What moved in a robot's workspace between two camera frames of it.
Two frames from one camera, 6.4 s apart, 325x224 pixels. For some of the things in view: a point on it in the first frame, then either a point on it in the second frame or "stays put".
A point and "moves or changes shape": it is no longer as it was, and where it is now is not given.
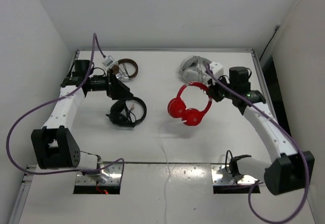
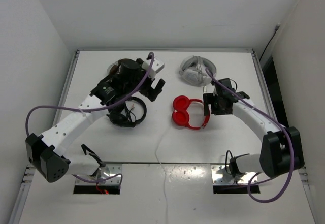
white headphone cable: (167, 162) → (164, 173)
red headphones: (192, 117) moves or changes shape
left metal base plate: (111, 176) stays put
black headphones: (120, 115) stays put
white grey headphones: (193, 69) stays put
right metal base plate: (219, 176) stays put
